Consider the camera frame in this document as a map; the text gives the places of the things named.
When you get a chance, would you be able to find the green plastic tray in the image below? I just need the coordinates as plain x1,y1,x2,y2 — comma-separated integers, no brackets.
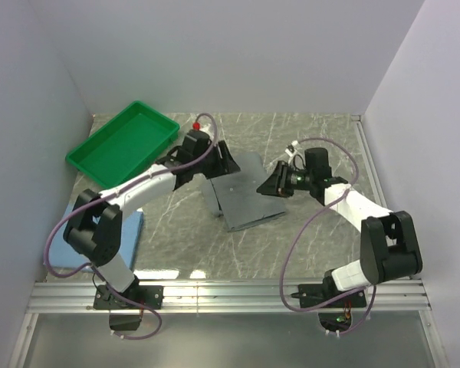
65,101,180,189

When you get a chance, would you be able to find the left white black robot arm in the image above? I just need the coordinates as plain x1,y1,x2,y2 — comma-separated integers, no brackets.
63,140,240,308

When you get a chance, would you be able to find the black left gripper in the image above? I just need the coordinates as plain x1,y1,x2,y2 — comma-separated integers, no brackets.
194,141,241,180

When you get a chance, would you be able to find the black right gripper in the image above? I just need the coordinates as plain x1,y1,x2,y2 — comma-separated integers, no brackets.
256,161,314,199

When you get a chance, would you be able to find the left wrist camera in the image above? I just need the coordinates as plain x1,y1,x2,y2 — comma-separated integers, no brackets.
168,123,214,164

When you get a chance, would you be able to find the purple cable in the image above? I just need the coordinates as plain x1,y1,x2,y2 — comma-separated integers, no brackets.
278,137,377,334
41,112,219,340

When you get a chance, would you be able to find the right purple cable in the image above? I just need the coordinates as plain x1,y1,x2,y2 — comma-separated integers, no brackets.
278,137,377,334

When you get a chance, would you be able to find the folded light blue shirt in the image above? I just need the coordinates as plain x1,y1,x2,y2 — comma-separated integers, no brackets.
49,210,143,269

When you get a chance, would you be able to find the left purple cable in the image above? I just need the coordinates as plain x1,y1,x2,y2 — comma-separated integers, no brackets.
41,112,219,340

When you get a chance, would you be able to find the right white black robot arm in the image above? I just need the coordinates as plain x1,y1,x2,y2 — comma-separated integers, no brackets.
256,161,423,307

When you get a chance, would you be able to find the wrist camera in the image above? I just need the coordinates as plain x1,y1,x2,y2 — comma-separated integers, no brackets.
285,141,332,181
168,123,214,164

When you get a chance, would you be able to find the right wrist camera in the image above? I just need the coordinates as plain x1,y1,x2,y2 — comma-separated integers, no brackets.
285,141,332,181

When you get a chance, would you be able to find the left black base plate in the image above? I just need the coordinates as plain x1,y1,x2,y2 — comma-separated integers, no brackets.
93,284,164,311

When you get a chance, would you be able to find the grey long sleeve shirt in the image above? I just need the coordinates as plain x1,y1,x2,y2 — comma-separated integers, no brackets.
200,152,286,232

